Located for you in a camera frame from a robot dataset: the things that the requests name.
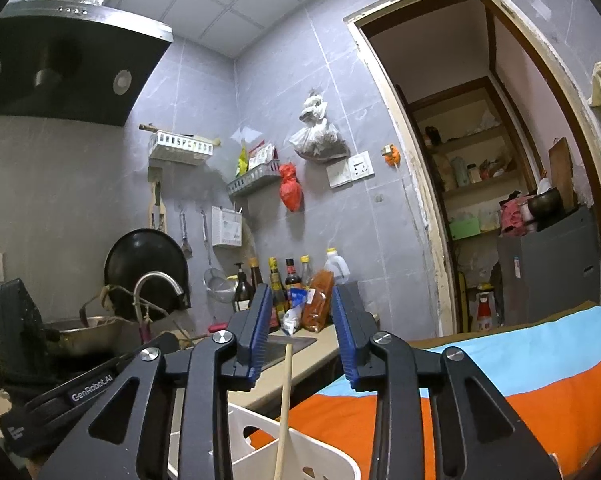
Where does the white wall switch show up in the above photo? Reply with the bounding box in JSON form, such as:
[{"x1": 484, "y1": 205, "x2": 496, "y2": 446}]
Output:
[{"x1": 327, "y1": 160, "x2": 352, "y2": 189}]

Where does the dark pump bottle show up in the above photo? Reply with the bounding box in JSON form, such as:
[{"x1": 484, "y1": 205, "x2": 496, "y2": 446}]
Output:
[{"x1": 233, "y1": 262, "x2": 254, "y2": 313}]

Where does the green box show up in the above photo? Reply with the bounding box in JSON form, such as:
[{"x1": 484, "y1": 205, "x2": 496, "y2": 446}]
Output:
[{"x1": 449, "y1": 216, "x2": 483, "y2": 241}]

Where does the red brown spice packet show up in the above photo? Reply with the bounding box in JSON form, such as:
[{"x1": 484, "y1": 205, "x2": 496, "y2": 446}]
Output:
[{"x1": 300, "y1": 270, "x2": 336, "y2": 333}]

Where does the blue white packet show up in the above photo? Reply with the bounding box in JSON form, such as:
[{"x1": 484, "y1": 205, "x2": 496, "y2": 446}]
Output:
[{"x1": 280, "y1": 287, "x2": 309, "y2": 336}]

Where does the steel kitchen cleaver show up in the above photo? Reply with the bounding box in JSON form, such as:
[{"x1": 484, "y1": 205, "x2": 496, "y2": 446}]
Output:
[{"x1": 268, "y1": 336, "x2": 317, "y2": 361}]

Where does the clear plastic bag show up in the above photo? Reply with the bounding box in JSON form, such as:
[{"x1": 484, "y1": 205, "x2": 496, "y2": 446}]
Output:
[{"x1": 289, "y1": 91, "x2": 351, "y2": 163}]

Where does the wooden chopstick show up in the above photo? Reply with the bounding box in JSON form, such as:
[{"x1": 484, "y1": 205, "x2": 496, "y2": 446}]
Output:
[{"x1": 273, "y1": 342, "x2": 295, "y2": 480}]

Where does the hanging steel strainer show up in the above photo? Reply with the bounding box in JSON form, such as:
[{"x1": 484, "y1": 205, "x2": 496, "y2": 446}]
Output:
[{"x1": 199, "y1": 210, "x2": 238, "y2": 304}]

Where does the white wall socket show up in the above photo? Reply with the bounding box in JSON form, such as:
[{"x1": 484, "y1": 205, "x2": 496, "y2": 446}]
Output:
[{"x1": 348, "y1": 150, "x2": 374, "y2": 181}]

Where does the yellow label sauce bottle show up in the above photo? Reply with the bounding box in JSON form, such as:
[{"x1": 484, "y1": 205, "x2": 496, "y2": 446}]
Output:
[{"x1": 268, "y1": 257, "x2": 288, "y2": 326}]

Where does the wooden shelf unit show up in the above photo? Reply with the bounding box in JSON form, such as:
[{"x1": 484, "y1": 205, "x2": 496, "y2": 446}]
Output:
[{"x1": 408, "y1": 77, "x2": 539, "y2": 243}]

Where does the black bowl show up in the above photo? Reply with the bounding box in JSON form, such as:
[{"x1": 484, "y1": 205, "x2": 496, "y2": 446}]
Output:
[{"x1": 527, "y1": 187, "x2": 562, "y2": 218}]

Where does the pink bag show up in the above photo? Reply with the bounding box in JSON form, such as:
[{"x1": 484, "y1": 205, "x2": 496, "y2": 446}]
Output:
[{"x1": 501, "y1": 197, "x2": 529, "y2": 236}]

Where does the hanging steel spatula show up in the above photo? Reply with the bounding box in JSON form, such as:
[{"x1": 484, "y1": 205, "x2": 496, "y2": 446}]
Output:
[{"x1": 179, "y1": 207, "x2": 194, "y2": 259}]

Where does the striped orange blue brown cloth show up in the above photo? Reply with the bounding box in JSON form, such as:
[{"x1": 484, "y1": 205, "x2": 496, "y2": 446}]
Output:
[{"x1": 248, "y1": 305, "x2": 601, "y2": 480}]

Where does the white wall chopstick holder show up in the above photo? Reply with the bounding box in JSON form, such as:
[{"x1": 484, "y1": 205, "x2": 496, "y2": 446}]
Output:
[{"x1": 211, "y1": 206, "x2": 242, "y2": 247}]

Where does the steel kitchen faucet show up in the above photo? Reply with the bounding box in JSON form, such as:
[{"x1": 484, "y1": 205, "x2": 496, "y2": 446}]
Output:
[{"x1": 132, "y1": 271, "x2": 185, "y2": 346}]

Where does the black range hood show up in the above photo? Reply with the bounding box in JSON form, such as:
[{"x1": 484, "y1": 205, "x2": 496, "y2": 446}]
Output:
[{"x1": 0, "y1": 0, "x2": 174, "y2": 126}]

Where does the white wall rack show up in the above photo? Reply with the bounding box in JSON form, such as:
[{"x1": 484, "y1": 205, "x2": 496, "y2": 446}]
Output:
[{"x1": 148, "y1": 130, "x2": 216, "y2": 167}]

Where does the wooden cutting board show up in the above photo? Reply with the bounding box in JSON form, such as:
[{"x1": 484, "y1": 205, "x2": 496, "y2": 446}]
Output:
[{"x1": 549, "y1": 137, "x2": 576, "y2": 211}]

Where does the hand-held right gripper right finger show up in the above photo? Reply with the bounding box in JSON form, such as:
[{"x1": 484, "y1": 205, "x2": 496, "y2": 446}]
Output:
[{"x1": 331, "y1": 282, "x2": 564, "y2": 480}]

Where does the red plastic bag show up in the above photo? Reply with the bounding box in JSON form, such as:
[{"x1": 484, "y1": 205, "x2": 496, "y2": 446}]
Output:
[{"x1": 279, "y1": 162, "x2": 304, "y2": 212}]

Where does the grey refrigerator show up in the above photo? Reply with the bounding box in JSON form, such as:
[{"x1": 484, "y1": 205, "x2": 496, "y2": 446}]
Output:
[{"x1": 497, "y1": 206, "x2": 601, "y2": 326}]

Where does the orange wall hook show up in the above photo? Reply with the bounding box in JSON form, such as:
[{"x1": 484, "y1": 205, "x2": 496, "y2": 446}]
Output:
[{"x1": 381, "y1": 143, "x2": 402, "y2": 171}]

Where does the metal wall shelf with packets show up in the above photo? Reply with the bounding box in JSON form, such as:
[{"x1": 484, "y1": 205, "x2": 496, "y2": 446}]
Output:
[{"x1": 227, "y1": 142, "x2": 281, "y2": 198}]

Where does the steel pot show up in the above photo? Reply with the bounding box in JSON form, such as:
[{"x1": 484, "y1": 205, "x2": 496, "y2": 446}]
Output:
[{"x1": 45, "y1": 315, "x2": 126, "y2": 356}]

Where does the wooden door frame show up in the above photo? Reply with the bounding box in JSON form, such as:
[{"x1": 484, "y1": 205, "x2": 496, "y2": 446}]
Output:
[{"x1": 344, "y1": 0, "x2": 601, "y2": 336}]

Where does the black wok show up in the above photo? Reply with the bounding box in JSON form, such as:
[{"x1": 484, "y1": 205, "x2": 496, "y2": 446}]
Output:
[{"x1": 104, "y1": 228, "x2": 191, "y2": 321}]

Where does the white plastic utensil holder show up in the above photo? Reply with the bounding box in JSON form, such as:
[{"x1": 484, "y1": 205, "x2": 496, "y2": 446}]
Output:
[{"x1": 168, "y1": 390, "x2": 361, "y2": 480}]

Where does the dark sauce bottle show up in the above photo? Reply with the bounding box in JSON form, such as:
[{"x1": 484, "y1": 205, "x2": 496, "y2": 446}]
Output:
[{"x1": 249, "y1": 257, "x2": 264, "y2": 301}]

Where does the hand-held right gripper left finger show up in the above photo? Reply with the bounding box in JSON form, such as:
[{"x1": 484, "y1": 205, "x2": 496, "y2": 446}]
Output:
[{"x1": 38, "y1": 282, "x2": 277, "y2": 480}]

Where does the plastic oil jug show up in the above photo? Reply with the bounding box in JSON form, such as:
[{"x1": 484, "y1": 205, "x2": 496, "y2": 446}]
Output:
[{"x1": 323, "y1": 247, "x2": 351, "y2": 286}]

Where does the red cap soy bottle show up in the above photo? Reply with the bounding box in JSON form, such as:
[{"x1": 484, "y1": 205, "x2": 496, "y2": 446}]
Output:
[{"x1": 284, "y1": 259, "x2": 302, "y2": 306}]

